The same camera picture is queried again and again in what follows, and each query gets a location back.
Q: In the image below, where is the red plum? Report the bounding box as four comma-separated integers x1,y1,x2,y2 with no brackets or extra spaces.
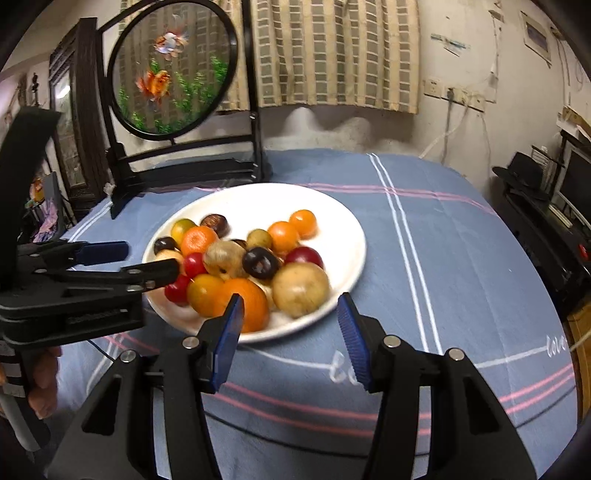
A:
285,246,325,268

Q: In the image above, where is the black hat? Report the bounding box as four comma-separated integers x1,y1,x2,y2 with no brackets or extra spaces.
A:
492,152,548,199

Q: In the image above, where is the medium mandarin orange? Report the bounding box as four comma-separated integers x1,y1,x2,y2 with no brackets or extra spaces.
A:
181,226,219,257

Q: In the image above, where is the dark brown chestnut fruit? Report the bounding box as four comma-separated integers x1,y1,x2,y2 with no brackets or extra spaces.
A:
200,213,230,236

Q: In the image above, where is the white cable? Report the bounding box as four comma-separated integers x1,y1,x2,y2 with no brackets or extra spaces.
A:
418,99,467,160

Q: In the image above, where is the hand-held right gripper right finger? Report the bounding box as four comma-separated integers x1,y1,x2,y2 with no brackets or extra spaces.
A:
337,292,537,480

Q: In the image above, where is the computer monitor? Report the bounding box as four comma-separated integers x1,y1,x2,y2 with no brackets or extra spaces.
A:
551,143,591,232

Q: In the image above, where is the small framed wall picture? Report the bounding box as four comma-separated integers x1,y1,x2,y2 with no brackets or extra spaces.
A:
522,11,552,65

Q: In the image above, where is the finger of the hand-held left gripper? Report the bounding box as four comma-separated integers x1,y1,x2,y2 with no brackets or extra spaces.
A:
44,258,180,294
18,241,130,273

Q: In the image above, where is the red tomato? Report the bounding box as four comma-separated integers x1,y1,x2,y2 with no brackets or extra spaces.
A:
164,275,191,305
183,252,208,279

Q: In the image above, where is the white oval plate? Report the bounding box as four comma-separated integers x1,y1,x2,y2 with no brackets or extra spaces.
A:
141,183,368,343

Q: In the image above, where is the black desk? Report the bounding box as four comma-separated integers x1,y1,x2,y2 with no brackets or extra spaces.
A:
494,175,591,319

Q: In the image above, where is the white socket strip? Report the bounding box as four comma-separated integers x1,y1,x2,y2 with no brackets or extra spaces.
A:
445,87,486,112

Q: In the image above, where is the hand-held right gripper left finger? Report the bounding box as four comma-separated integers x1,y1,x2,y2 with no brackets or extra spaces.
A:
46,294,245,480

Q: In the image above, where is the person's left hand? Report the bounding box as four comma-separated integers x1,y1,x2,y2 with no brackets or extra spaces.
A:
27,346,63,419

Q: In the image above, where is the pile of colourful clothes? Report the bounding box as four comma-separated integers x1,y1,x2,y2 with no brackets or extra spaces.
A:
28,171,65,245

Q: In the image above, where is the large brown potato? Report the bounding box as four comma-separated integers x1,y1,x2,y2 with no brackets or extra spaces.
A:
271,261,330,319

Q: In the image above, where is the round fish screen black stand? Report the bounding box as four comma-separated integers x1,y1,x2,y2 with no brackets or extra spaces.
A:
105,0,273,220

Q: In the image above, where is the small tangerine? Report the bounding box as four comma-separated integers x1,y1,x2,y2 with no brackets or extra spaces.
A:
289,209,317,239
267,221,300,254

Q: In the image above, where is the small yellow round fruit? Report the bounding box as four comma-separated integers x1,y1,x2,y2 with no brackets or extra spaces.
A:
246,228,273,251

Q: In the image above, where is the blue striped tablecloth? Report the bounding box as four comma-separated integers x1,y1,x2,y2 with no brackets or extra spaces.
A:
48,148,580,480

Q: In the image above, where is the beige checked curtain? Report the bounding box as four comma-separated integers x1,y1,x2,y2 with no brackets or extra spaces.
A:
120,0,420,114

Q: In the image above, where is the yellow persimmon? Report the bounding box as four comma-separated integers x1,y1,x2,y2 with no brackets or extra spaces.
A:
171,219,197,243
187,274,225,318

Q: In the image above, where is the large mandarin orange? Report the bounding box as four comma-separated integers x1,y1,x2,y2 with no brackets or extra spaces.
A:
217,278,270,333

